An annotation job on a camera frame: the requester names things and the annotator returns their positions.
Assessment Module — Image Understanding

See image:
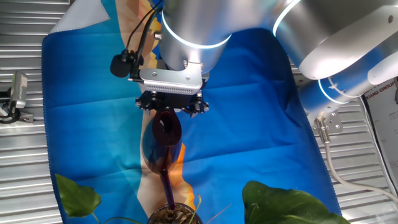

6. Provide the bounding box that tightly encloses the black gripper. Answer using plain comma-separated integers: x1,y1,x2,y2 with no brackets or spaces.
135,91,210,118

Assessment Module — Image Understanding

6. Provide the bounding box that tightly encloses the dark red translucent watering can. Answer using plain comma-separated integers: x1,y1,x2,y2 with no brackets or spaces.
141,108,184,212

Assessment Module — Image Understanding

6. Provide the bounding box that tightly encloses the thin green plant stem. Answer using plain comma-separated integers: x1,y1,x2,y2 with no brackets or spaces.
188,194,202,224

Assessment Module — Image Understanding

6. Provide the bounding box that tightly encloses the round plant pot with soil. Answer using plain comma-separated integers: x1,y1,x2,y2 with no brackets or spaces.
146,202,205,224

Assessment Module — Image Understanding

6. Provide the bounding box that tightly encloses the black foam microphone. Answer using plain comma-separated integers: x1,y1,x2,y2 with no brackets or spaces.
109,52,131,78

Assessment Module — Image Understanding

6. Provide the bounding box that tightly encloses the blue landscape print cloth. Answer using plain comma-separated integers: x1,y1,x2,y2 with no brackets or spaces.
41,0,343,224

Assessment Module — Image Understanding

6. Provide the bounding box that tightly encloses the small green leaf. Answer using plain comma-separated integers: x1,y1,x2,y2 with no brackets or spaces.
55,173,103,224

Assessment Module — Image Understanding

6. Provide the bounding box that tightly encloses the large dark green leaf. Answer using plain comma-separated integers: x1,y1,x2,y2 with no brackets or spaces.
241,180,351,224

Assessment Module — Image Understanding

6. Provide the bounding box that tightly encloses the white printed sign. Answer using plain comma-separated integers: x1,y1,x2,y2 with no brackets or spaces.
362,77,398,187

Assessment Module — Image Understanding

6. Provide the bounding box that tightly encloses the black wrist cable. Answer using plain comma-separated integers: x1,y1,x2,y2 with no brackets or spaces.
124,0,164,82

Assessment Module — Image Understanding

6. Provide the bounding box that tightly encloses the silver camera on stand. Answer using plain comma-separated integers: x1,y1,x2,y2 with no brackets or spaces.
11,71,29,109

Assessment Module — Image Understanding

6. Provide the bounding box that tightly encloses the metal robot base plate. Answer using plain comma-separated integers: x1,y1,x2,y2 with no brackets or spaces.
306,108,344,136

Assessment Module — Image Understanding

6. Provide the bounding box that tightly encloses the thick grey robot cable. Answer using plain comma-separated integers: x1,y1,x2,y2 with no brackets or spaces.
313,116,398,205

